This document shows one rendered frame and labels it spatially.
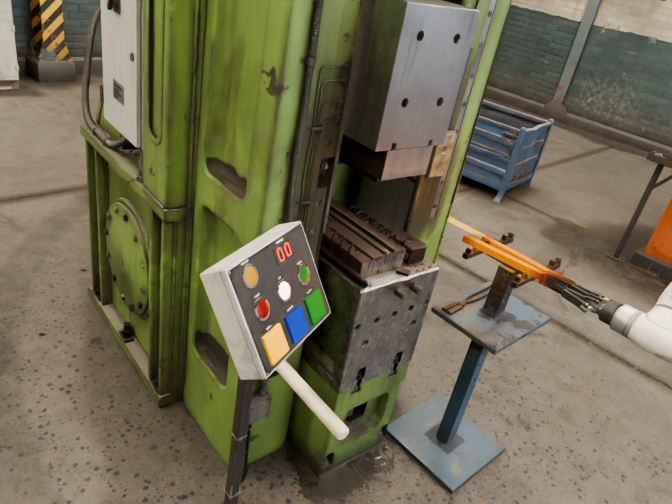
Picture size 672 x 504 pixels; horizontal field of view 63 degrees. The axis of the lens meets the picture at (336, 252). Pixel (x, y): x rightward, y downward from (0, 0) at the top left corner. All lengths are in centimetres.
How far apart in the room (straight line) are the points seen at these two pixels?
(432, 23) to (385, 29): 13
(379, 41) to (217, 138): 65
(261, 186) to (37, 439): 143
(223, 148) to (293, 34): 56
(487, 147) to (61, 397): 416
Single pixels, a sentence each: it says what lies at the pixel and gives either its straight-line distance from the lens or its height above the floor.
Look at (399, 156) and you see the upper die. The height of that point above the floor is 134.
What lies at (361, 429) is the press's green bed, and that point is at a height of 16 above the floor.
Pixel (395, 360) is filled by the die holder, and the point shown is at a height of 51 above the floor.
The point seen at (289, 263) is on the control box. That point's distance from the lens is 143.
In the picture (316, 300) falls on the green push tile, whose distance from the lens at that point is 150.
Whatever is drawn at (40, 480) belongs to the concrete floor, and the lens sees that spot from 242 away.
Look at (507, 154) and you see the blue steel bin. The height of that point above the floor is 45.
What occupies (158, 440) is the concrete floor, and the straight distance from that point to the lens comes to 248.
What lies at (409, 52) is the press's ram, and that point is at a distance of 158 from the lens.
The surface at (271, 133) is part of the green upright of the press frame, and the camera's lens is 156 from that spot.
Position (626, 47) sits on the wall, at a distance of 932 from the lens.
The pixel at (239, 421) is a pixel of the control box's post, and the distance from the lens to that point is 173.
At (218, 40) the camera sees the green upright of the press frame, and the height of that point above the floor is 154.
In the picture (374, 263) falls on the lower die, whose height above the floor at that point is 97.
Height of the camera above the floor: 186
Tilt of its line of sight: 29 degrees down
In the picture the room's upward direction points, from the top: 11 degrees clockwise
